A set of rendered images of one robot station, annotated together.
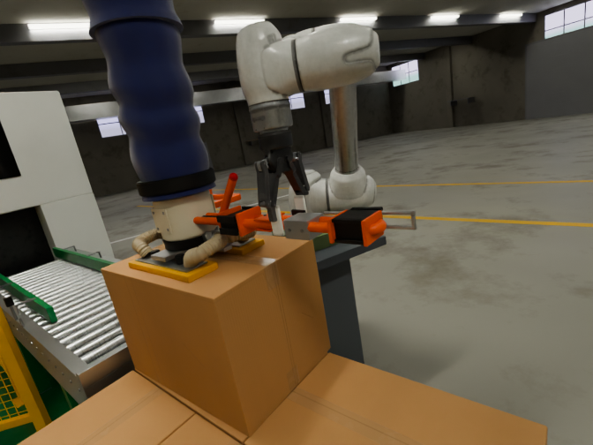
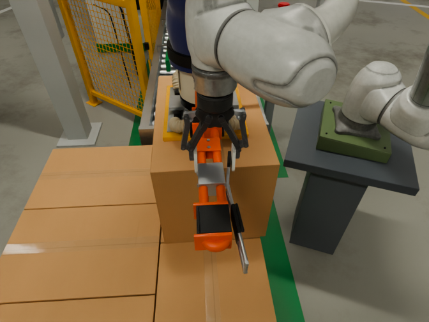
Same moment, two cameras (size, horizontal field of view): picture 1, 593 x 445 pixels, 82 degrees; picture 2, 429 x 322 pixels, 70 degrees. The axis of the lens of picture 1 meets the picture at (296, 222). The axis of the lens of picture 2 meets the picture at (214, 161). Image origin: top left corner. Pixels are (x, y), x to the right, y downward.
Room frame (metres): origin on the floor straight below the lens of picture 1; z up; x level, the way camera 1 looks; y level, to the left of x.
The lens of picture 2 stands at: (0.39, -0.38, 1.60)
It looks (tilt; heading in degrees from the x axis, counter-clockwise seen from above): 43 degrees down; 45
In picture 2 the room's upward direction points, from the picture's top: straight up
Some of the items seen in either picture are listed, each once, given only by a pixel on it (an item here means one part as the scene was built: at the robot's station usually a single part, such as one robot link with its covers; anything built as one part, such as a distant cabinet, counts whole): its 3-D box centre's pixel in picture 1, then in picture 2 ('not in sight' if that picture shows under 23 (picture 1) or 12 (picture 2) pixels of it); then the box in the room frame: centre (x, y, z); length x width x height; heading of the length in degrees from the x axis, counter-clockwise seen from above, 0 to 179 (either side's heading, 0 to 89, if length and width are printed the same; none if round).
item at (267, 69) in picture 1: (267, 64); (219, 20); (0.78, 0.00, 1.42); 0.13 x 0.11 x 0.16; 79
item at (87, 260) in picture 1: (93, 259); not in sight; (2.50, 1.56, 0.60); 1.60 x 0.11 x 0.09; 48
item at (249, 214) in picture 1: (240, 220); (206, 122); (0.88, 0.15, 1.07); 0.10 x 0.08 x 0.06; 139
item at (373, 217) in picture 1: (355, 227); (211, 225); (0.65, -0.11, 1.07); 0.08 x 0.07 x 0.05; 49
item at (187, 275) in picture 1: (168, 260); (178, 107); (0.97, 0.40, 0.97); 0.34 x 0.10 x 0.05; 49
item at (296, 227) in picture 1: (304, 225); (210, 179); (0.74, -0.02, 1.07); 0.07 x 0.07 x 0.04; 49
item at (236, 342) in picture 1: (216, 308); (209, 151); (1.05, 0.32, 0.74); 0.60 x 0.40 x 0.40; 50
